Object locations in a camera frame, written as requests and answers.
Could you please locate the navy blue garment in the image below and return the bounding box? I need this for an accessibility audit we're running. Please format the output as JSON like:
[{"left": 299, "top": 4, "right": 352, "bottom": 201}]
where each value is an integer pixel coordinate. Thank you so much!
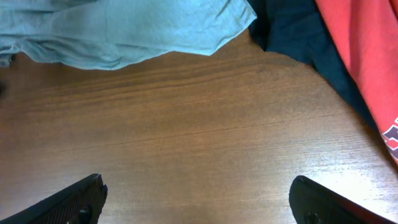
[{"left": 249, "top": 0, "right": 377, "bottom": 129}]

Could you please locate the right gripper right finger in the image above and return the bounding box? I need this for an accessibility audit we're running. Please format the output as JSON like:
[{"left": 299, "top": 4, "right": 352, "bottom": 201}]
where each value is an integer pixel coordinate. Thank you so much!
[{"left": 289, "top": 175, "right": 395, "bottom": 224}]

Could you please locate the light blue t-shirt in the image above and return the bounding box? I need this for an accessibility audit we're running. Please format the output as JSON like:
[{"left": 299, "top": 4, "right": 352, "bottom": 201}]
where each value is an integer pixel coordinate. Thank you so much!
[{"left": 1, "top": 0, "right": 257, "bottom": 70}]

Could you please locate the red printed shirt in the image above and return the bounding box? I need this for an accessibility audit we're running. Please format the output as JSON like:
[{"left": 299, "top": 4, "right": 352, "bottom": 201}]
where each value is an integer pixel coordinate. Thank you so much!
[{"left": 316, "top": 0, "right": 397, "bottom": 159}]

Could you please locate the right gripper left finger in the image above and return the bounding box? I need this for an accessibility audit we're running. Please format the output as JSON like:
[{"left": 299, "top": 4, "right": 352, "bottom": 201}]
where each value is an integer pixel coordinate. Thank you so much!
[{"left": 1, "top": 174, "right": 108, "bottom": 224}]

